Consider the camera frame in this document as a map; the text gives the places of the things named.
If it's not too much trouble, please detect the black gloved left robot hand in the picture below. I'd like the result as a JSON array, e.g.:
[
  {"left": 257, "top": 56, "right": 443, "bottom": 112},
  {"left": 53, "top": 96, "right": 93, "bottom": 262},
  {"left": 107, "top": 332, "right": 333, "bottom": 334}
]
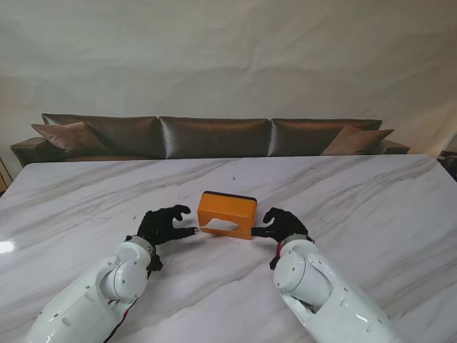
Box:
[{"left": 137, "top": 204, "right": 201, "bottom": 247}]

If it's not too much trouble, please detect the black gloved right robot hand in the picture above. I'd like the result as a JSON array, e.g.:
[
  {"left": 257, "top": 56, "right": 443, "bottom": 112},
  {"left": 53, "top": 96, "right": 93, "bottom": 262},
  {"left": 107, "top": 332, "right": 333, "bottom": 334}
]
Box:
[{"left": 251, "top": 207, "right": 310, "bottom": 244}]

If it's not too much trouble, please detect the white tissue pack green label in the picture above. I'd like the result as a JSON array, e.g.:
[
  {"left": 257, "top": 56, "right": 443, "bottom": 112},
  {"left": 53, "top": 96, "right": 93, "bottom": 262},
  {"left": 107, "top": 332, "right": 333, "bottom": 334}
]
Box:
[{"left": 199, "top": 218, "right": 239, "bottom": 233}]

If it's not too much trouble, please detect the black tissue box base lid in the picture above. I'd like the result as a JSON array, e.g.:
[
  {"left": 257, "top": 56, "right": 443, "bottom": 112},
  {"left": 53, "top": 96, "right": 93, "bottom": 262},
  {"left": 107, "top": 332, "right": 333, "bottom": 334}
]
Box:
[{"left": 201, "top": 191, "right": 258, "bottom": 204}]

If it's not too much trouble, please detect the orange tissue box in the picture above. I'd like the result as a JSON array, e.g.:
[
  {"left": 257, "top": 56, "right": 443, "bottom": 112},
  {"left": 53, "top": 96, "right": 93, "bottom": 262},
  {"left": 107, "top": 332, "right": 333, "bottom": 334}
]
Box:
[{"left": 196, "top": 192, "right": 258, "bottom": 241}]

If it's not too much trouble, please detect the brown leather sofa back cushion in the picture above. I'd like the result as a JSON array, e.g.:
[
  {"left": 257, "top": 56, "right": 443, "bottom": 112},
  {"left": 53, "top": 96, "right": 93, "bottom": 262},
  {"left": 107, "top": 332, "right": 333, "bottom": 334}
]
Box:
[
  {"left": 41, "top": 113, "right": 160, "bottom": 158},
  {"left": 159, "top": 116, "right": 271, "bottom": 159},
  {"left": 270, "top": 118, "right": 383, "bottom": 157}
]

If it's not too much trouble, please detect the brown leather sofa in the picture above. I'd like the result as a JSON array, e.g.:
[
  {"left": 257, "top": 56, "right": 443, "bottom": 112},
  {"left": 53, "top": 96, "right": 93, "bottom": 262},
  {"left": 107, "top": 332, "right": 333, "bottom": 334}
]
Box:
[{"left": 9, "top": 113, "right": 411, "bottom": 168}]

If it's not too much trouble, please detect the brown throw pillow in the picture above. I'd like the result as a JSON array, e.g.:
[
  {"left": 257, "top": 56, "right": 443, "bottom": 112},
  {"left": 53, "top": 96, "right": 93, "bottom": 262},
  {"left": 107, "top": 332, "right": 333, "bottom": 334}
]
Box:
[
  {"left": 31, "top": 121, "right": 108, "bottom": 155},
  {"left": 321, "top": 125, "right": 395, "bottom": 156}
]

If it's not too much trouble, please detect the wooden furniture piece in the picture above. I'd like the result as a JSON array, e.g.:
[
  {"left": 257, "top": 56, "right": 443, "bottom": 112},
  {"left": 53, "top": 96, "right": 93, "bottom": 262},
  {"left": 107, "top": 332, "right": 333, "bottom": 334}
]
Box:
[{"left": 0, "top": 156, "right": 10, "bottom": 194}]

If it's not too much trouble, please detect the dark background object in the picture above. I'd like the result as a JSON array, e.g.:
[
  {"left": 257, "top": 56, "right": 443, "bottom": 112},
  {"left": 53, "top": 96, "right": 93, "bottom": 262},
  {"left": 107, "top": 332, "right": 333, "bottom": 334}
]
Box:
[{"left": 437, "top": 149, "right": 457, "bottom": 179}]

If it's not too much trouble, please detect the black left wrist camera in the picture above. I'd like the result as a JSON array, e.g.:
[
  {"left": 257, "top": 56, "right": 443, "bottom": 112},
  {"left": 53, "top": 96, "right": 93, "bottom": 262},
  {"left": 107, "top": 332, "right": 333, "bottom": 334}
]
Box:
[{"left": 146, "top": 252, "right": 164, "bottom": 274}]

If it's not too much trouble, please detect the red black left arm cable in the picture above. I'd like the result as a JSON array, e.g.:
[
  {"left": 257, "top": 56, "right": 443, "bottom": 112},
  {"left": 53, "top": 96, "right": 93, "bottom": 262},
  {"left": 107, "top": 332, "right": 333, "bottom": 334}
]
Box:
[{"left": 103, "top": 249, "right": 158, "bottom": 343}]

